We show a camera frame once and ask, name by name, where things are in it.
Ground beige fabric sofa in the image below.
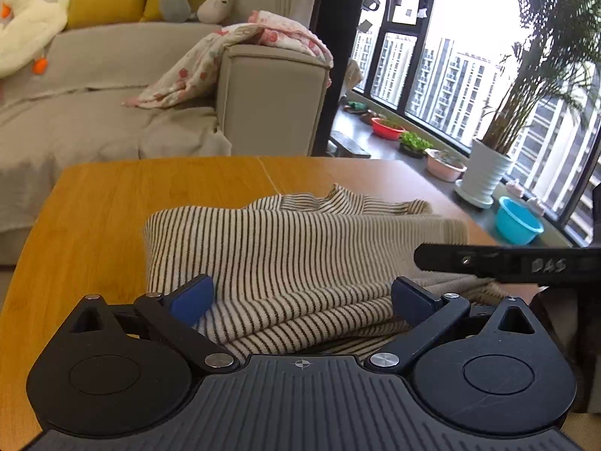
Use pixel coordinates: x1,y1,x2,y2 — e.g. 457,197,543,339
0,0,332,264

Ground striped knit sweater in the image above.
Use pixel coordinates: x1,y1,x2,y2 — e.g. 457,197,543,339
143,184,469,355

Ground blue plastic basin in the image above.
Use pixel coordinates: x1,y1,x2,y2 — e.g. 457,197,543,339
496,196,545,246

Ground dark wooden stool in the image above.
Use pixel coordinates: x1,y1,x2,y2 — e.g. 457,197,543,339
329,130,371,159

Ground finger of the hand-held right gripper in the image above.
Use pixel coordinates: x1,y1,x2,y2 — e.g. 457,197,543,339
414,242,505,279

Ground red plastic basin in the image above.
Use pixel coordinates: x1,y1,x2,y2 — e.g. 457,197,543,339
370,117,406,141

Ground large yellow cushion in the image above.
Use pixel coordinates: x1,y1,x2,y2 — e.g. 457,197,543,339
66,0,153,30

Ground tall palm plant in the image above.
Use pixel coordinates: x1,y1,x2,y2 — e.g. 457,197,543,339
479,0,601,156

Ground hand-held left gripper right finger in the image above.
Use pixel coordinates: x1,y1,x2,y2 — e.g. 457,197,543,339
368,276,542,377

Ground beige sofa cover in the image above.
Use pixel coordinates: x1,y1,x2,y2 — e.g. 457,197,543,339
0,85,233,235

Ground pink floral blanket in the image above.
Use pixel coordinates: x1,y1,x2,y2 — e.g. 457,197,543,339
123,10,334,110

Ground tray of green seedlings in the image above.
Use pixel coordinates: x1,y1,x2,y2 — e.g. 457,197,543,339
399,132,433,159

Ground pink plant pot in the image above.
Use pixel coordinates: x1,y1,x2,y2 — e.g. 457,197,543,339
425,148,468,183

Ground grey animal plush toy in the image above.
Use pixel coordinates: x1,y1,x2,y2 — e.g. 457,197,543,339
196,0,236,23

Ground white duck plush toy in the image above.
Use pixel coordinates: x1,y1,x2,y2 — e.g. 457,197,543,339
0,0,72,78

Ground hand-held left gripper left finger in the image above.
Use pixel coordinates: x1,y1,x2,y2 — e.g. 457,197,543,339
66,273,240,373

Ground white ribbed plant pot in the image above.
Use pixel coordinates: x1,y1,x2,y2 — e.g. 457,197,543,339
454,138,515,210

